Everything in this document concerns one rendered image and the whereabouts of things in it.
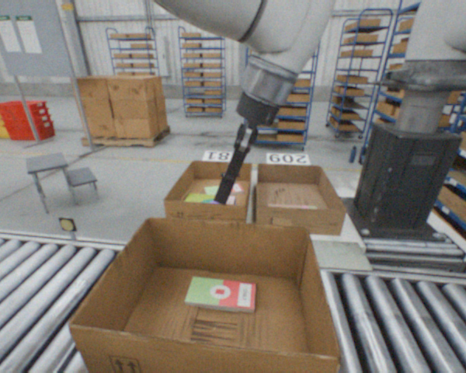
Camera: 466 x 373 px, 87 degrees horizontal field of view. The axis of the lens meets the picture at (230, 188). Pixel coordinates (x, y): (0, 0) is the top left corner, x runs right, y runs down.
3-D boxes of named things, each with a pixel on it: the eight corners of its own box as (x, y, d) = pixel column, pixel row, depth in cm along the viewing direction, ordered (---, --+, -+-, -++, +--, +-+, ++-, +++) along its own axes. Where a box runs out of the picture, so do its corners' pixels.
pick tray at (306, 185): (317, 185, 116) (321, 165, 111) (342, 236, 82) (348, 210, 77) (255, 183, 118) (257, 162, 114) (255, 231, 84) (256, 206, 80)
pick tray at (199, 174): (252, 182, 118) (252, 162, 114) (245, 231, 84) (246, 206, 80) (193, 179, 122) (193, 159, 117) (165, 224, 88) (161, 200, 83)
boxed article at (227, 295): (193, 280, 64) (193, 276, 64) (255, 287, 62) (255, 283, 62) (185, 306, 58) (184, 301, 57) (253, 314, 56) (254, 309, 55)
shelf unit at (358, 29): (325, 126, 542) (343, 19, 453) (348, 127, 536) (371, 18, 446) (335, 138, 456) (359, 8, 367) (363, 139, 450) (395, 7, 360)
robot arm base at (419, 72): (367, 81, 78) (372, 61, 76) (432, 81, 80) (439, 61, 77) (410, 85, 62) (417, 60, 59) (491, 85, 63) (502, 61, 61)
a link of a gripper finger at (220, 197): (236, 178, 53) (236, 179, 52) (225, 203, 56) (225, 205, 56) (224, 173, 53) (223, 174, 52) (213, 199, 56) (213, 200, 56)
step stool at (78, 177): (102, 199, 257) (92, 158, 237) (44, 215, 229) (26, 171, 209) (93, 185, 286) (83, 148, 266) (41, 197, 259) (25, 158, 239)
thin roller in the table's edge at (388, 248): (459, 248, 77) (365, 242, 79) (464, 252, 75) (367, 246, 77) (457, 252, 77) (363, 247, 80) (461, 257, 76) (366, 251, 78)
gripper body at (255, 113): (281, 109, 41) (259, 158, 46) (279, 102, 49) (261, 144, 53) (239, 92, 41) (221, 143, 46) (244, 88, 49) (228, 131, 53)
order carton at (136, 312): (299, 280, 65) (308, 227, 58) (322, 423, 39) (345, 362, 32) (156, 266, 70) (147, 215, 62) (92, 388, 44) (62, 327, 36)
